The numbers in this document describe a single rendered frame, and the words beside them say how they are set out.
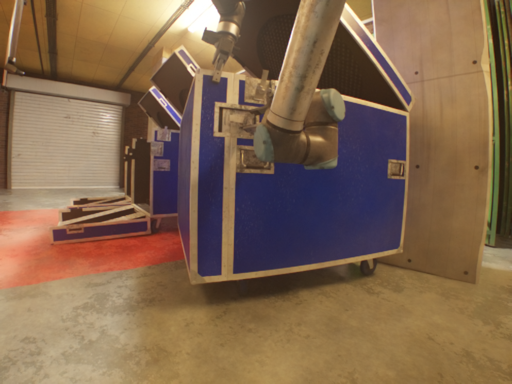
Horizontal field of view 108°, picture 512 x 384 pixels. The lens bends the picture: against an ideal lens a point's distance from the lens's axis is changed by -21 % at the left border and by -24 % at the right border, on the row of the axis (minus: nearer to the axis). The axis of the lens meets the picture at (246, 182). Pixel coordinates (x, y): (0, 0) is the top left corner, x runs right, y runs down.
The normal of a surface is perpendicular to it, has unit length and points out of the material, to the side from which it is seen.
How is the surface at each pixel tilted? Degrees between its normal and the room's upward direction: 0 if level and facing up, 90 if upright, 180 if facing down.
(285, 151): 125
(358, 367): 0
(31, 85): 90
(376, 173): 90
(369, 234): 90
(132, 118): 90
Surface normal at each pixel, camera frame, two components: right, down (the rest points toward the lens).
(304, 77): -0.03, 0.58
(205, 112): 0.33, 0.04
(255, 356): 0.04, -1.00
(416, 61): -0.75, 0.00
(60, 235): 0.61, 0.05
